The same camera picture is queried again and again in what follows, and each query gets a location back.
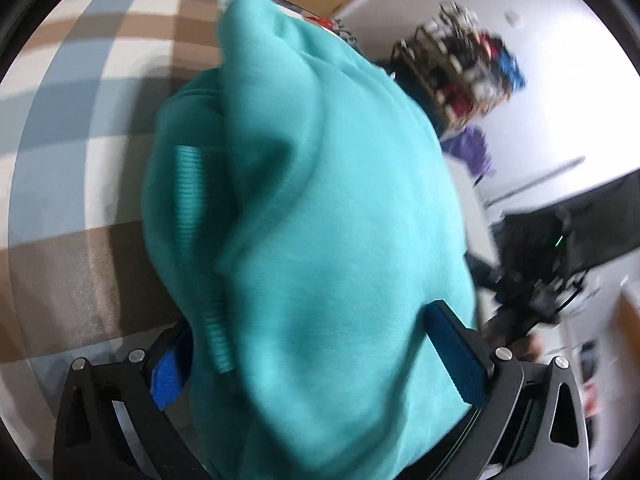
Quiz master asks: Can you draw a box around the teal snap-collar sweatshirt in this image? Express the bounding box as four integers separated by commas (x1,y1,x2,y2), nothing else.
141,0,484,480

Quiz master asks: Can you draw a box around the checkered bed blanket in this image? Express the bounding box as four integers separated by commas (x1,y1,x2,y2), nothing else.
0,0,312,397

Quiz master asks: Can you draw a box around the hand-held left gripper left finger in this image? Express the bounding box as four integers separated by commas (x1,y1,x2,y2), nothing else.
52,320,211,480

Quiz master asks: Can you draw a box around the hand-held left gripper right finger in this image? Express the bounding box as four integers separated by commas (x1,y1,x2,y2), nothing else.
399,300,591,480

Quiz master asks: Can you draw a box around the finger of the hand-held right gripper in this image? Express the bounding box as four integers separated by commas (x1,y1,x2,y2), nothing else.
464,251,507,292

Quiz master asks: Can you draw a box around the wooden shoe rack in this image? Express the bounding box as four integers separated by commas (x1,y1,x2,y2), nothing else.
389,1,529,137

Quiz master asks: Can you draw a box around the purple cloth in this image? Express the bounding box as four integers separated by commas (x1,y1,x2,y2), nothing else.
439,124,497,179

